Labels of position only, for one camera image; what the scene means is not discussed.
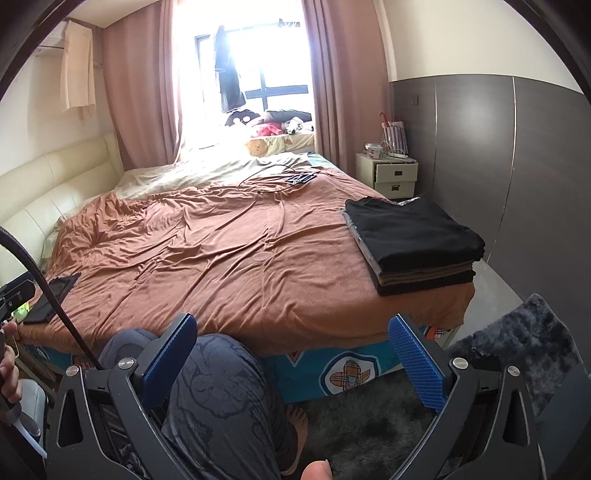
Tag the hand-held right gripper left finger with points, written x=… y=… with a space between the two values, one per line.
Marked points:
x=171 y=355

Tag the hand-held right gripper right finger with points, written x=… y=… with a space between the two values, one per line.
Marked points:
x=415 y=364

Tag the black shirt floral trim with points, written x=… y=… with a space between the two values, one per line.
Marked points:
x=406 y=230

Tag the person's left hand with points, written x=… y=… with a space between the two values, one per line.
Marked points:
x=11 y=374

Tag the black tablet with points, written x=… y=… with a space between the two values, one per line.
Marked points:
x=41 y=309

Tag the person's grey patterned pants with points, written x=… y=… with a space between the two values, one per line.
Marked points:
x=221 y=392

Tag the blue printed bed sheet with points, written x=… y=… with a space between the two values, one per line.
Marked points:
x=351 y=369

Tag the grey shaggy rug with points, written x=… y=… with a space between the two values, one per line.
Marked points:
x=369 y=429

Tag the brown folded garment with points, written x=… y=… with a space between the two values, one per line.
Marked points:
x=425 y=272

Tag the brown blanket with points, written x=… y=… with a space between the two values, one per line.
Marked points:
x=207 y=258

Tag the cream padded headboard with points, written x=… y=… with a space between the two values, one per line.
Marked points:
x=55 y=184

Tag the grey folded garment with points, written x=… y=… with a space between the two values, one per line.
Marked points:
x=359 y=242

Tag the person's foot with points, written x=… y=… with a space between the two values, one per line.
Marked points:
x=316 y=471
x=295 y=429

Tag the cream nightstand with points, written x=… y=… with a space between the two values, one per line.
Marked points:
x=397 y=175

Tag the white power strip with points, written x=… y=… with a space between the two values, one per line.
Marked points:
x=401 y=157

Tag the small black device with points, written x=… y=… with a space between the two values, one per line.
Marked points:
x=300 y=178

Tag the cream hanging cloth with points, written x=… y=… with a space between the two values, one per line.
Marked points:
x=78 y=69

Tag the pink curtain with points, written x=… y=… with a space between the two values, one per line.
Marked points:
x=138 y=92
x=351 y=92

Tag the yellow printed cushion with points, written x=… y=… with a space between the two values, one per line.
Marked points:
x=277 y=144

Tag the red cloth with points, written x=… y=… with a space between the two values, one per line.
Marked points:
x=267 y=130

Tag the black white plush toy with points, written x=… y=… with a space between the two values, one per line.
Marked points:
x=240 y=117

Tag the black cloth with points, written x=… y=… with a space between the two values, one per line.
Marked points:
x=291 y=115

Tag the dark hanging garment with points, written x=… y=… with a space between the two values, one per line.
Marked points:
x=228 y=78

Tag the window with black frame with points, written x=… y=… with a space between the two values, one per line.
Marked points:
x=277 y=69

